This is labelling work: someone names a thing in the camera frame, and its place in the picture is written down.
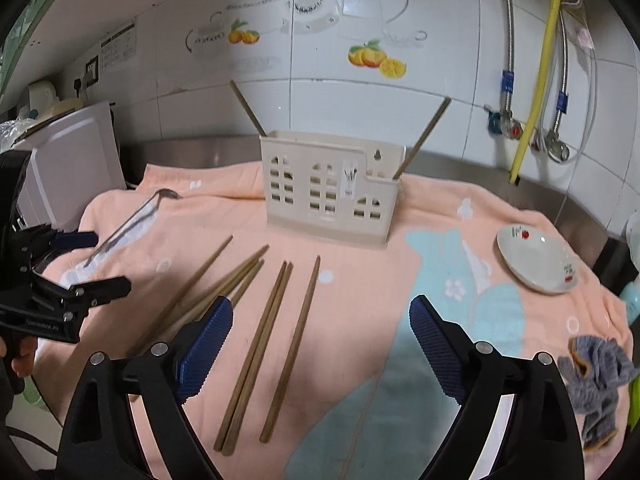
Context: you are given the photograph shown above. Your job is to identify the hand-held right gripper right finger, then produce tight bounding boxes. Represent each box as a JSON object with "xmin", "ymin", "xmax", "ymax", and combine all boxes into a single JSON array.
[{"xmin": 409, "ymin": 295, "xmax": 586, "ymax": 480}]

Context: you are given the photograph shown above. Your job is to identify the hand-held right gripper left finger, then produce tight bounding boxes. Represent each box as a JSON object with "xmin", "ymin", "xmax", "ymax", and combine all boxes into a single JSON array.
[{"xmin": 60, "ymin": 296, "xmax": 235, "ymax": 480}]

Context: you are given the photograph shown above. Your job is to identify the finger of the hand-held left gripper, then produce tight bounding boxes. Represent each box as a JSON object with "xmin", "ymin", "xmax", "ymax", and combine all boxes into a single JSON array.
[
  {"xmin": 31, "ymin": 272, "xmax": 132, "ymax": 312},
  {"xmin": 15, "ymin": 227, "xmax": 99, "ymax": 267}
]

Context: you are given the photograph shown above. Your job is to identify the cream plastic chopstick holder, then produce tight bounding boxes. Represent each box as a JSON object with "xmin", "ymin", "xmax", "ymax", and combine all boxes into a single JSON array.
[{"xmin": 259, "ymin": 130, "xmax": 407, "ymax": 251}]

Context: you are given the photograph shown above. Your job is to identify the person's left hand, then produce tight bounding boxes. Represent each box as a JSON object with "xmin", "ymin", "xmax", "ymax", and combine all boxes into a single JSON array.
[{"xmin": 0, "ymin": 335, "xmax": 37, "ymax": 379}]

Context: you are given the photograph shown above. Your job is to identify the light green object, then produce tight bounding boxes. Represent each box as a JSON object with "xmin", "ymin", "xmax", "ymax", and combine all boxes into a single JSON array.
[{"xmin": 20, "ymin": 375, "xmax": 43, "ymax": 408}]

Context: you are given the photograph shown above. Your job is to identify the white countertop appliance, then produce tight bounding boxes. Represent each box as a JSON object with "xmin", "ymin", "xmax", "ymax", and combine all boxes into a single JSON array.
[{"xmin": 15, "ymin": 100, "xmax": 128, "ymax": 231}]

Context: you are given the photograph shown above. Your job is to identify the peach printed towel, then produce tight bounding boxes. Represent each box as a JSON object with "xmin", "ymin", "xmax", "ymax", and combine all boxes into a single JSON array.
[{"xmin": 30, "ymin": 160, "xmax": 631, "ymax": 480}]

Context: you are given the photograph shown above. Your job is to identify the metal tongs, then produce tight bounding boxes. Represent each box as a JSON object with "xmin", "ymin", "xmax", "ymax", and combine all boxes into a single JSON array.
[{"xmin": 82, "ymin": 188, "xmax": 182, "ymax": 268}]

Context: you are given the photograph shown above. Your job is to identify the crumpled clear plastic bag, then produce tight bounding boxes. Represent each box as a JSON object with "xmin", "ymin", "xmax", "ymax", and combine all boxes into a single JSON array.
[{"xmin": 0, "ymin": 115, "xmax": 36, "ymax": 153}]

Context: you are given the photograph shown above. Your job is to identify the small white cherry-print plate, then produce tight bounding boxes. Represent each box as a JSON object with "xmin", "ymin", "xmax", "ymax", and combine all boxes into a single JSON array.
[{"xmin": 495, "ymin": 224, "xmax": 580, "ymax": 295}]

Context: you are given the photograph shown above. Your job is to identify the beige flat lid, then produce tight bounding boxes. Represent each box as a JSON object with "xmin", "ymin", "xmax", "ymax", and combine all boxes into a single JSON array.
[{"xmin": 47, "ymin": 97, "xmax": 85, "ymax": 116}]

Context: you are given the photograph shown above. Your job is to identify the white plastic container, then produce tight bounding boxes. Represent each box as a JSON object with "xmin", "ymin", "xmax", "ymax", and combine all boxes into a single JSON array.
[{"xmin": 27, "ymin": 80, "xmax": 58, "ymax": 111}]

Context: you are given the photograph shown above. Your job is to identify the grey rag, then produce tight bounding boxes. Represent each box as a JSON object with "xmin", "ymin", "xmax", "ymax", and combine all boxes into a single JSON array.
[{"xmin": 557, "ymin": 335, "xmax": 640, "ymax": 453}]

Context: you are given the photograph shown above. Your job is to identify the teal plastic object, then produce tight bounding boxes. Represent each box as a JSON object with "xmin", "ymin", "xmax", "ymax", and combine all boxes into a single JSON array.
[{"xmin": 617, "ymin": 280, "xmax": 640, "ymax": 321}]

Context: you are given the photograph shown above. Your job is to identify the green plastic object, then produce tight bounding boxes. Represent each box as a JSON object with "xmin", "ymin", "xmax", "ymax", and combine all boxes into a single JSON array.
[{"xmin": 627, "ymin": 370, "xmax": 640, "ymax": 441}]

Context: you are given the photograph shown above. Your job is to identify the metal water valve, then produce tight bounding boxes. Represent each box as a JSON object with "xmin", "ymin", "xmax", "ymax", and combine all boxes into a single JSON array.
[
  {"xmin": 484, "ymin": 105, "xmax": 526, "ymax": 141},
  {"xmin": 537, "ymin": 127, "xmax": 571, "ymax": 163}
]

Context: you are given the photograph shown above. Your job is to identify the clear hanging plastic bag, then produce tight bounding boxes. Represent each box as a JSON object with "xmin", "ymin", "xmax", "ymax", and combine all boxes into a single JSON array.
[{"xmin": 560, "ymin": 0, "xmax": 598, "ymax": 53}]

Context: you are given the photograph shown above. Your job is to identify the black cable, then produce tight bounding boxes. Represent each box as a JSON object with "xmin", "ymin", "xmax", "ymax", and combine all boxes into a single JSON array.
[{"xmin": 5, "ymin": 427, "xmax": 61, "ymax": 461}]

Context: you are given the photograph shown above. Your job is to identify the white wall label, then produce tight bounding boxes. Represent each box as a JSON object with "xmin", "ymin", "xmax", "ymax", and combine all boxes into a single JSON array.
[{"xmin": 99, "ymin": 20, "xmax": 138, "ymax": 75}]

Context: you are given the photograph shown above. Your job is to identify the thin white hose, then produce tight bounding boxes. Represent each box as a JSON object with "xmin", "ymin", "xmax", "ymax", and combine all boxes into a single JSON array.
[{"xmin": 560, "ymin": 45, "xmax": 601, "ymax": 163}]

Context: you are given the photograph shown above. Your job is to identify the braided metal hose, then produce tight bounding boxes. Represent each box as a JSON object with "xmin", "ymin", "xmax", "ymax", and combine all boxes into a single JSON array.
[
  {"xmin": 547, "ymin": 5, "xmax": 571, "ymax": 136},
  {"xmin": 497, "ymin": 0, "xmax": 517, "ymax": 116}
]

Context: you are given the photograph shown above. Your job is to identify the yellow gas hose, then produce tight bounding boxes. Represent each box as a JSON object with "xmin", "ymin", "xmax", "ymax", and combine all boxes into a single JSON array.
[{"xmin": 509, "ymin": 0, "xmax": 562, "ymax": 185}]

